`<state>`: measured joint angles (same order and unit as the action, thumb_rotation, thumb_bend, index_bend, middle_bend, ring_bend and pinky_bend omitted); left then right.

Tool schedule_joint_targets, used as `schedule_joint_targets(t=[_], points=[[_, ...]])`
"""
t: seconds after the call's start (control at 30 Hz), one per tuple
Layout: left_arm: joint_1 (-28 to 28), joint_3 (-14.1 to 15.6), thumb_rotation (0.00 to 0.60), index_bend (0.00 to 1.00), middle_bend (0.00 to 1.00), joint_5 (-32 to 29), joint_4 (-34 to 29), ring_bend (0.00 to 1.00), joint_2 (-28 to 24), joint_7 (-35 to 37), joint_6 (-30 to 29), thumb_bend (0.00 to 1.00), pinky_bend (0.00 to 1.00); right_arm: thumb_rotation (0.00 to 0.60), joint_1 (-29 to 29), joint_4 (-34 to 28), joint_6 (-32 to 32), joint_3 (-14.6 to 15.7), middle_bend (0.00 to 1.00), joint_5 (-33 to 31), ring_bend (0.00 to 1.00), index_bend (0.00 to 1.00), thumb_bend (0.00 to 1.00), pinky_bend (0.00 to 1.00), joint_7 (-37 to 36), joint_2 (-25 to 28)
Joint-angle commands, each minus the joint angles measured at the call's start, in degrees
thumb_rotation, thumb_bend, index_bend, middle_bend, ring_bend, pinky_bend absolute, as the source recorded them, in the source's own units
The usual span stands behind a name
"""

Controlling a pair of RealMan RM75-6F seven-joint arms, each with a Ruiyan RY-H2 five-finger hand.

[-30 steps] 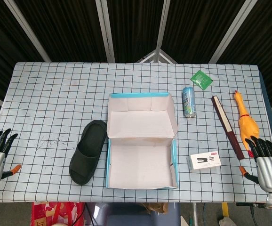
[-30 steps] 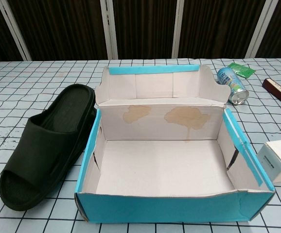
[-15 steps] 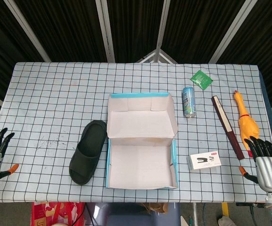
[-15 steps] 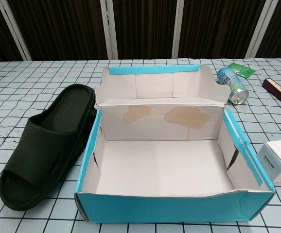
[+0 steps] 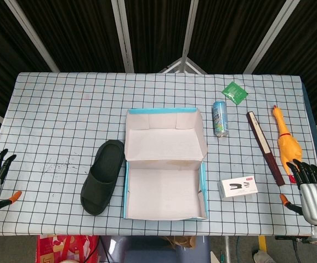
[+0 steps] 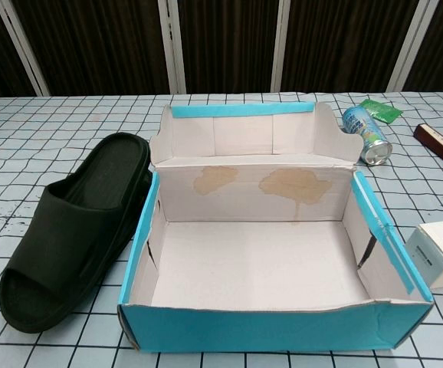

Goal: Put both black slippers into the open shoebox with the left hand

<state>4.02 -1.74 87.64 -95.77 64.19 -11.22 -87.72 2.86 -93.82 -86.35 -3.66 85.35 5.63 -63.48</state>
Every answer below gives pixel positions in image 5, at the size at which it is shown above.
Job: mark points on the dark red long box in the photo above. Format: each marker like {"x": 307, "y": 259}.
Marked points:
{"x": 262, "y": 142}

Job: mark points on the light blue shoe box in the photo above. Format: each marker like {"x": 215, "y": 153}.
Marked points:
{"x": 164, "y": 191}

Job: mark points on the blue drink can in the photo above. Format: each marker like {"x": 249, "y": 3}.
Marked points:
{"x": 220, "y": 117}

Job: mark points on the white metal frame post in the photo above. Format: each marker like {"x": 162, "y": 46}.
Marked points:
{"x": 123, "y": 35}
{"x": 32, "y": 35}
{"x": 271, "y": 35}
{"x": 191, "y": 27}

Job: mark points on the brown paper bag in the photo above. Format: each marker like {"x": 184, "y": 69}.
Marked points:
{"x": 180, "y": 242}

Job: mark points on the blue padded seat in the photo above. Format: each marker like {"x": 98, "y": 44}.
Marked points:
{"x": 147, "y": 253}

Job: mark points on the metal table leg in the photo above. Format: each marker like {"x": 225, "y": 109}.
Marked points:
{"x": 226, "y": 249}

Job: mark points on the triangular metal frame brace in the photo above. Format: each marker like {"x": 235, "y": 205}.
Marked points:
{"x": 172, "y": 67}

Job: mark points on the yellow rubber chicken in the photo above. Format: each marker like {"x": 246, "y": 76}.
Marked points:
{"x": 287, "y": 145}

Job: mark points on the black slipper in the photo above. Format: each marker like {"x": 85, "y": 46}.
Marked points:
{"x": 103, "y": 164}

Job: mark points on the yellow strip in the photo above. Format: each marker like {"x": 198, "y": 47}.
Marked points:
{"x": 261, "y": 242}

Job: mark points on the green sachet packet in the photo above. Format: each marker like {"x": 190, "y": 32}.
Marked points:
{"x": 234, "y": 92}

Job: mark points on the white stapler box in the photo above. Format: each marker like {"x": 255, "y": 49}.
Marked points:
{"x": 238, "y": 189}

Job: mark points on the red patterned bag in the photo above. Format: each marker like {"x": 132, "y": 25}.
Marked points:
{"x": 65, "y": 249}

